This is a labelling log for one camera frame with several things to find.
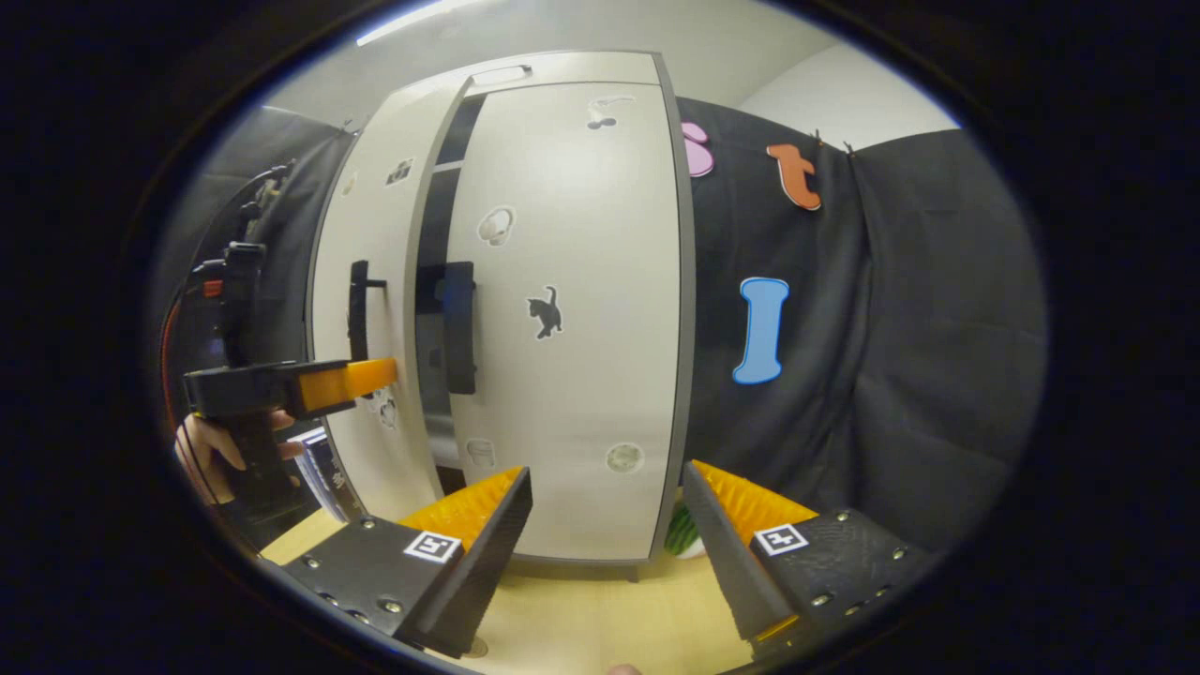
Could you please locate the white cabinet door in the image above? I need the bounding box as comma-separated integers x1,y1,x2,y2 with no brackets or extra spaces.
307,80,470,521
445,80,682,563

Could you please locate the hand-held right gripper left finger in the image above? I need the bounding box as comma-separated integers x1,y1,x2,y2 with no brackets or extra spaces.
281,466,533,659

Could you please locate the green striped object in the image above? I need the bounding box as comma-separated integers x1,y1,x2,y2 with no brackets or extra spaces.
664,502,706,561

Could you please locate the white and grey cabinet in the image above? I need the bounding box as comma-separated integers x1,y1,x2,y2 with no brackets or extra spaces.
307,50,699,582

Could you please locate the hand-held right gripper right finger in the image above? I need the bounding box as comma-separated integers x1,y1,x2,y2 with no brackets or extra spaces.
682,459,931,648

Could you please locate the black backdrop cloth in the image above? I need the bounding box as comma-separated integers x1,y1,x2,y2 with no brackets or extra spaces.
675,94,1048,556
155,108,359,376

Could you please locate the white and blue box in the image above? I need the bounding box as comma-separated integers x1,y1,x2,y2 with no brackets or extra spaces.
286,427,355,521

